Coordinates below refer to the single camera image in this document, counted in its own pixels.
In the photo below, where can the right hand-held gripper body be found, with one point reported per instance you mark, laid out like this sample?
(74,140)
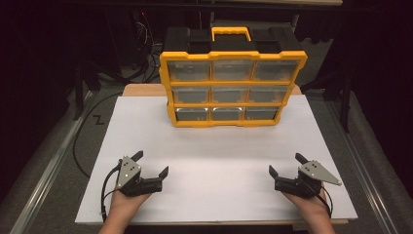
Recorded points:
(311,172)

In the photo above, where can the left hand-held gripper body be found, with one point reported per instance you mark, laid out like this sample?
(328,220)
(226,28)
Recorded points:
(130,172)

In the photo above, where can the person's left hand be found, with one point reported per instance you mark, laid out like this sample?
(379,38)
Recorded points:
(125,206)

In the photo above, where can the person's right hand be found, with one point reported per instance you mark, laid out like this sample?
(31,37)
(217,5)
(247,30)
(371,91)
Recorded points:
(311,208)

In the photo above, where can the yellow and black organizer cabinet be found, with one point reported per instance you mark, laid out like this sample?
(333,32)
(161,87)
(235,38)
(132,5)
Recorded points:
(230,123)

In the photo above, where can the black metal stand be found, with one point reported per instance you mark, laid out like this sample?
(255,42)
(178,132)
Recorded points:
(345,97)
(78,87)

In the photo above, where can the grid of clear plastic drawers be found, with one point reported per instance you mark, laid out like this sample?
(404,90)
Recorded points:
(191,95)

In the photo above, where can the metal floor rail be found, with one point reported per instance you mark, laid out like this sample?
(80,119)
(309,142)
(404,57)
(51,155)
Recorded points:
(363,169)
(48,175)

